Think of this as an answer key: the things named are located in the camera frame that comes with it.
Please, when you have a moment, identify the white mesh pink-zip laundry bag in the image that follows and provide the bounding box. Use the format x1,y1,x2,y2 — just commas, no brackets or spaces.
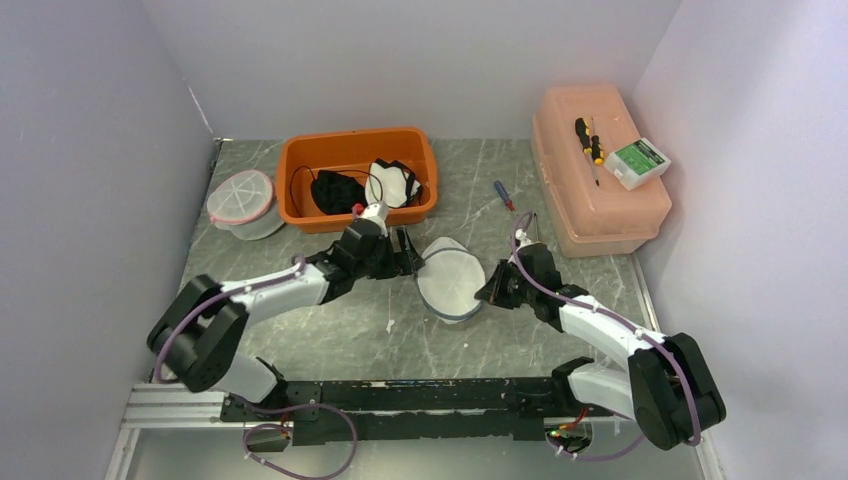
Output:
206,170,284,241

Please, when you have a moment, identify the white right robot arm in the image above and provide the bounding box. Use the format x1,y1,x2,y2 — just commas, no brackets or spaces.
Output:
474,243,727,450

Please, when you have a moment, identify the black white bra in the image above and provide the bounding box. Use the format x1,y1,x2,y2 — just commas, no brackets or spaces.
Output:
288,158,423,215

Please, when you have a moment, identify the thin black yellow screwdriver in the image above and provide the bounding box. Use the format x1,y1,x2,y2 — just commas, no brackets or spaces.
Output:
589,117,604,186

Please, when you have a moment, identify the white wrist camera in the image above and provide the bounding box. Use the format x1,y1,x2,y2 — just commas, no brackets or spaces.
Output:
513,228,534,250
353,201,390,236

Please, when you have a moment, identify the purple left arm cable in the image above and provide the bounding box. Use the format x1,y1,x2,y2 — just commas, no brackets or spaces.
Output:
152,254,309,386

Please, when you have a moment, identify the white green small box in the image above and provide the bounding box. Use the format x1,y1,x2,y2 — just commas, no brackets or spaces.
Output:
603,138,671,191

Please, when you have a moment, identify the blue red screwdriver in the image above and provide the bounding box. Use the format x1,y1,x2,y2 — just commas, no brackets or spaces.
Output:
493,180,517,214

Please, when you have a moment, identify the large black yellow screwdriver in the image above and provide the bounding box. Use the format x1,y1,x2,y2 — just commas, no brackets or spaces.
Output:
574,117,592,155

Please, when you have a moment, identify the translucent pink storage box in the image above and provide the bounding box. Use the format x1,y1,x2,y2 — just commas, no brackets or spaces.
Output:
531,85,672,258

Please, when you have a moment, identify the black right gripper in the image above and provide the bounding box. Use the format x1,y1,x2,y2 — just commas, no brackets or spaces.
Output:
476,258,537,309

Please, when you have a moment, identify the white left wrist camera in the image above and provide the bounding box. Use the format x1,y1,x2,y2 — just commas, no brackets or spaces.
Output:
353,201,390,236

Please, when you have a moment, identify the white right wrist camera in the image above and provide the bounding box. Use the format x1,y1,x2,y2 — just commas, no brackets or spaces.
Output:
513,228,534,250

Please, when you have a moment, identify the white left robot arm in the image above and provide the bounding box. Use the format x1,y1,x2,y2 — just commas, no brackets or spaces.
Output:
146,218,425,420

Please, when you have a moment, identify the orange plastic tub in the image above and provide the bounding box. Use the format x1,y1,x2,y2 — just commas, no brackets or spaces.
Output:
275,126,438,234

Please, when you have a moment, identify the white mesh blue-zip laundry bag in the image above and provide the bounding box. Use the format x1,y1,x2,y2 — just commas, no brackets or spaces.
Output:
415,237,486,324

